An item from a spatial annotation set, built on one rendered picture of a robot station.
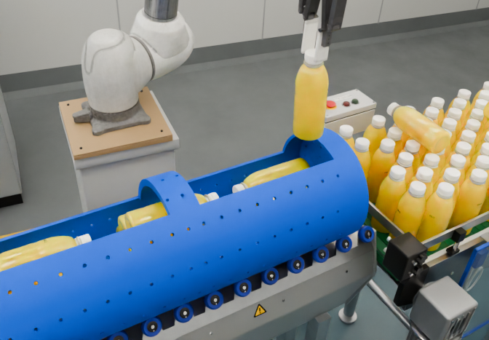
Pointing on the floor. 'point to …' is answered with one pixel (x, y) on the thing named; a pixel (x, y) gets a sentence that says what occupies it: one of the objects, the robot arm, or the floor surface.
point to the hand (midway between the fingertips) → (316, 41)
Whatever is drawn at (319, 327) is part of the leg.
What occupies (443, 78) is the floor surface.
